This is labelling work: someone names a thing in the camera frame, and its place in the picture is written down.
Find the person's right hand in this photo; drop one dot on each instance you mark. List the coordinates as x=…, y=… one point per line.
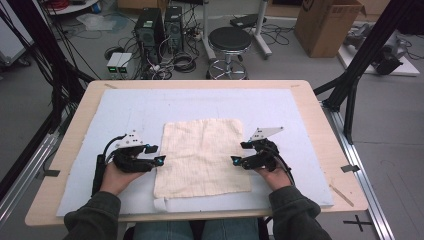
x=278, y=178

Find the clear plastic sheet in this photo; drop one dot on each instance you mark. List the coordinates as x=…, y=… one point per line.
x=96, y=22

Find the light blue table mat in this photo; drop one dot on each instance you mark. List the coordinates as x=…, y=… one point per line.
x=133, y=110

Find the black device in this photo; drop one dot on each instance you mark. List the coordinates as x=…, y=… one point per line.
x=386, y=61

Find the person's right leg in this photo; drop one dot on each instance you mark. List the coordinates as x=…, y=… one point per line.
x=230, y=230

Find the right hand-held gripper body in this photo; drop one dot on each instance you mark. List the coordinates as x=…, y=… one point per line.
x=266, y=156

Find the black metal frame stand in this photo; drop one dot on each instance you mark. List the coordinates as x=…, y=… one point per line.
x=363, y=56

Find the round white table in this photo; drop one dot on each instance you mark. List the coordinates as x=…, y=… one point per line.
x=73, y=8

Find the brown cardboard box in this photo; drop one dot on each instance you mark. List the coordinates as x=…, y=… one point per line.
x=326, y=30

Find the black round stool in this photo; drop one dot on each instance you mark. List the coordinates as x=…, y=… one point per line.
x=230, y=39

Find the black tape piece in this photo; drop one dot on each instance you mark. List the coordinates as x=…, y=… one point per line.
x=50, y=173
x=350, y=168

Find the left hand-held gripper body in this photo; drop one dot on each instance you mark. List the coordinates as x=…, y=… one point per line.
x=130, y=160

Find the person's left hand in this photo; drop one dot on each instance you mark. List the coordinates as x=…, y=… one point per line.
x=115, y=180

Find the person's leg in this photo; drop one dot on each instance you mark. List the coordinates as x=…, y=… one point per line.
x=230, y=230
x=163, y=231

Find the flat black case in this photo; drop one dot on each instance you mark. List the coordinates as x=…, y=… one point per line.
x=246, y=20

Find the thin wooden strip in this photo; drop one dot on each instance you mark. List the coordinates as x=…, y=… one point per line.
x=341, y=195

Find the aluminium rail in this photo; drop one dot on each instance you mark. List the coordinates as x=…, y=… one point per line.
x=23, y=180
x=360, y=173

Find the slim black computer tower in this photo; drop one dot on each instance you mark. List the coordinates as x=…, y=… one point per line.
x=174, y=28

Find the person's left leg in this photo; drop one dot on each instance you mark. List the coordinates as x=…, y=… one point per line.
x=163, y=231

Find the large black computer tower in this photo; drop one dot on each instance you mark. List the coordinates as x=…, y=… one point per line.
x=148, y=30

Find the white power supply unit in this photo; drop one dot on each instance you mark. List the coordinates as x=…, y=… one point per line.
x=112, y=63
x=125, y=63

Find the white stand leg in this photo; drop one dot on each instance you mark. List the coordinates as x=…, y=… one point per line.
x=261, y=30
x=207, y=30

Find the white base board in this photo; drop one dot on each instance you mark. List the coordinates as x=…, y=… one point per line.
x=410, y=68

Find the cream cloth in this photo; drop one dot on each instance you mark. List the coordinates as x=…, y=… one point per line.
x=200, y=160

